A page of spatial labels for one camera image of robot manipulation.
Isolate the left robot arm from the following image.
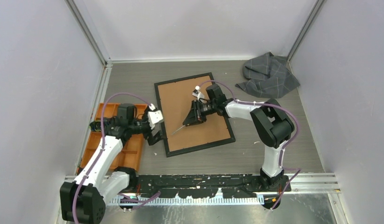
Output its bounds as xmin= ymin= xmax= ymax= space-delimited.
xmin=60 ymin=104 xmax=164 ymax=224

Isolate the purple cable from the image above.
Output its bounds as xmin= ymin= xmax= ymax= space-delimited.
xmin=195 ymin=80 xmax=302 ymax=211
xmin=71 ymin=92 xmax=162 ymax=224

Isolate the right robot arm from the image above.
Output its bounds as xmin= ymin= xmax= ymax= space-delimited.
xmin=182 ymin=84 xmax=295 ymax=192

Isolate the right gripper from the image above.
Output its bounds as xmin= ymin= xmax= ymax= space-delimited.
xmin=184 ymin=99 xmax=217 ymax=126

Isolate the grey checked cloth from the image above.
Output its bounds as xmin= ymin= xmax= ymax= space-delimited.
xmin=235 ymin=52 xmax=300 ymax=99

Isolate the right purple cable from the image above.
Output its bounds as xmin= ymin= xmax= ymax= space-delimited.
xmin=195 ymin=80 xmax=302 ymax=211

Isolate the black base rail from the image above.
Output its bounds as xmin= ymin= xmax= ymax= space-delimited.
xmin=121 ymin=174 xmax=289 ymax=199

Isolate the orange wooden divided tray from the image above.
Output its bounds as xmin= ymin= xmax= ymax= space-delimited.
xmin=77 ymin=103 xmax=147 ymax=173

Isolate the black picture frame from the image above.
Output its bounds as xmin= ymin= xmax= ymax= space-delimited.
xmin=154 ymin=72 xmax=235 ymax=157

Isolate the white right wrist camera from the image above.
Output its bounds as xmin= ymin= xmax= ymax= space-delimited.
xmin=192 ymin=85 xmax=208 ymax=102

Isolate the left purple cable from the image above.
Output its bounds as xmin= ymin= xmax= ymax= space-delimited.
xmin=71 ymin=92 xmax=162 ymax=224

